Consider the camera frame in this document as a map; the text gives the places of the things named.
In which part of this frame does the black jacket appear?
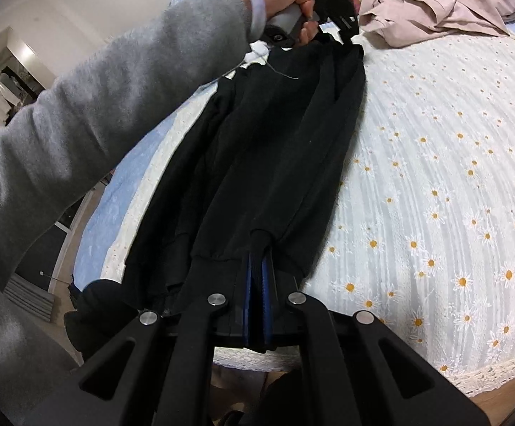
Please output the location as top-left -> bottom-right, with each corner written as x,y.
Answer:
122,38 -> 367,320

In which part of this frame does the person's left forearm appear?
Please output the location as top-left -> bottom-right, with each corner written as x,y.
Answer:
0,0 -> 258,294

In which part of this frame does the person's grey sweater torso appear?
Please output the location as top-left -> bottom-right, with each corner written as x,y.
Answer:
0,266 -> 85,426

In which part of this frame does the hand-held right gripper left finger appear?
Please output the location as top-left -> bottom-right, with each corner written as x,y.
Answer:
22,253 -> 262,426

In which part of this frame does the pink garment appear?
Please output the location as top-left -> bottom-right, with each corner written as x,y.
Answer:
358,0 -> 515,49

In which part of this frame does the white daisy blanket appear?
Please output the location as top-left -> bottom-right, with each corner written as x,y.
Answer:
100,22 -> 515,398

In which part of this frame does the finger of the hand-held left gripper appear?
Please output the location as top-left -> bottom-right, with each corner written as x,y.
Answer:
328,0 -> 360,32
317,22 -> 353,49

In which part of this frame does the pale bracelet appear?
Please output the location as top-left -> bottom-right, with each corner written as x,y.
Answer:
240,0 -> 268,42

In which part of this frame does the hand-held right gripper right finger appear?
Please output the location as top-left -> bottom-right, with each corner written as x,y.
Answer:
261,255 -> 491,426

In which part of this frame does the grey folded mat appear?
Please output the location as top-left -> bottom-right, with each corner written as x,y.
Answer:
6,274 -> 57,321

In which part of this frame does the light blue quilted bed cover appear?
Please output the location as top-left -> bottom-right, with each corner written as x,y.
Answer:
72,20 -> 515,291

